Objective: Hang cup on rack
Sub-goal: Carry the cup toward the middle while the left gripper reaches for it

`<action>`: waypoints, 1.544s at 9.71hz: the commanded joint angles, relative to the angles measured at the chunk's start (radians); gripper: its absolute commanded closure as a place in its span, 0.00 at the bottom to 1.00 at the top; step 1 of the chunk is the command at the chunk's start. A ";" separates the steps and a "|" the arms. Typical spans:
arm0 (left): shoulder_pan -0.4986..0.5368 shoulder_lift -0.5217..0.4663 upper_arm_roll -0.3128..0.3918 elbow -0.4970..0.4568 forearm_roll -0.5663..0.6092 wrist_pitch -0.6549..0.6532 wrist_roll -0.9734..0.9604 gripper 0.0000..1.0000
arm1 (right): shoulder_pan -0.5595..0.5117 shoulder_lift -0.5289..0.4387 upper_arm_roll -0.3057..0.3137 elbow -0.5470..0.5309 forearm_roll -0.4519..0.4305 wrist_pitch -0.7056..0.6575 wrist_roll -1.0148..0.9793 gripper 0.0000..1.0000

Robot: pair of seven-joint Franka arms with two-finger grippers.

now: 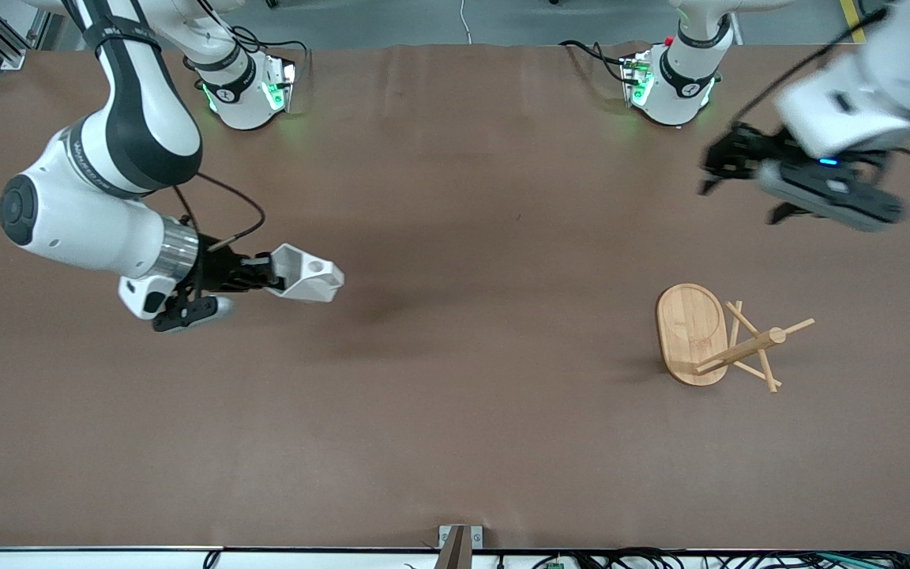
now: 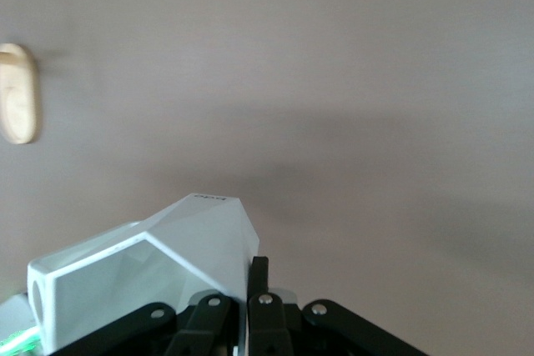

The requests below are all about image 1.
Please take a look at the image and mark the white faceted cup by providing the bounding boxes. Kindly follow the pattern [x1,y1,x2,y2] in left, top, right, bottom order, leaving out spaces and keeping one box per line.
[265,243,346,304]

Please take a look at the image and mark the wooden cup rack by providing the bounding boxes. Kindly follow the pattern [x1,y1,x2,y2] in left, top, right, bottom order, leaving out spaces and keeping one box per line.
[655,283,816,394]

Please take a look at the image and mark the brown table cover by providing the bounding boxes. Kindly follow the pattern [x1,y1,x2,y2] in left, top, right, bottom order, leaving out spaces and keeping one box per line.
[0,43,910,552]

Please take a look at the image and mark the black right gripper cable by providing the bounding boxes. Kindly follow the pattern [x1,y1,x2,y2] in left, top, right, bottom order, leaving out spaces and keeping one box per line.
[172,171,267,247]

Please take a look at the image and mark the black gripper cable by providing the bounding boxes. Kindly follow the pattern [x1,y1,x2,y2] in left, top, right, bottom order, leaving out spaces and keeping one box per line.
[730,4,910,160]
[172,171,267,247]

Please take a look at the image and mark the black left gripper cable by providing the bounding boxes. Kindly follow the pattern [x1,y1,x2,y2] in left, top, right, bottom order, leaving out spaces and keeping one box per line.
[730,4,910,160]

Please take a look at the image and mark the black left arm base cables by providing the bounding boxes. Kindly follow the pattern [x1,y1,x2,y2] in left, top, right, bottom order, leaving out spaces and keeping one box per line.
[560,38,631,81]

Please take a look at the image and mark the black arm base cables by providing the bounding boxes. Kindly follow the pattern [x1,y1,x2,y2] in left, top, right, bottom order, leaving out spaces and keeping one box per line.
[185,0,308,58]
[560,38,631,81]

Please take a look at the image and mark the black right arm base cables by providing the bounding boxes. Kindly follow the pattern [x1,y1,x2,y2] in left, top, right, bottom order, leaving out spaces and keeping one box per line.
[185,0,308,58]

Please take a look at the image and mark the aluminium frame extrusion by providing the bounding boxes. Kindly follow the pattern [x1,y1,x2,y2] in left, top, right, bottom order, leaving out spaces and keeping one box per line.
[0,0,58,72]

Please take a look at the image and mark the grey metal bracket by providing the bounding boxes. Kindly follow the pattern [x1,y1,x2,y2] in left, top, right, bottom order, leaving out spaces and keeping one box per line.
[437,524,484,551]

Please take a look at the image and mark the brown camera post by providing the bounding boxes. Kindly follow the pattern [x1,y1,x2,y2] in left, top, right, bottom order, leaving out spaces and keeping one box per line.
[432,526,474,569]

